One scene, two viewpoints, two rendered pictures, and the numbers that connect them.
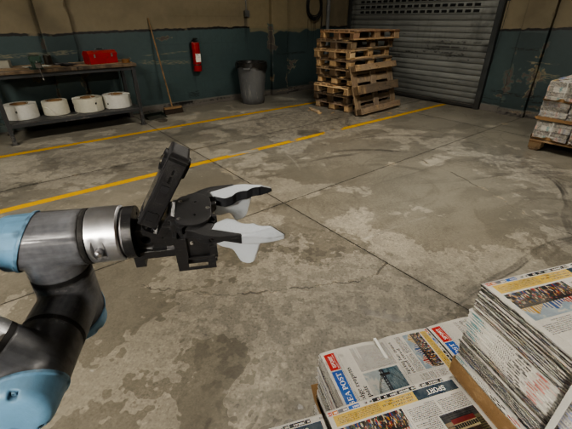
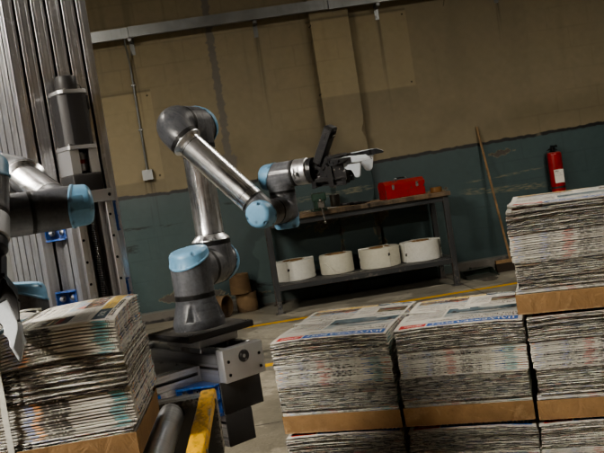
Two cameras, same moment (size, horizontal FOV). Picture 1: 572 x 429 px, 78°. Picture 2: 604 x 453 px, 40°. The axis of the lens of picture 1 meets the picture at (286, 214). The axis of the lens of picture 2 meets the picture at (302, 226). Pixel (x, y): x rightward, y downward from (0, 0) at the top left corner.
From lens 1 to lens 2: 1.91 m
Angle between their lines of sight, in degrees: 42
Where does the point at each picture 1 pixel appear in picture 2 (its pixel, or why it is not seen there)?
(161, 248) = (323, 177)
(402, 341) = not seen: hidden behind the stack
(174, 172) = (326, 133)
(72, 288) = (285, 195)
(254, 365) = not seen: outside the picture
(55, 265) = (279, 181)
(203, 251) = (340, 174)
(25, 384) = (262, 201)
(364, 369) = not seen: hidden behind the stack
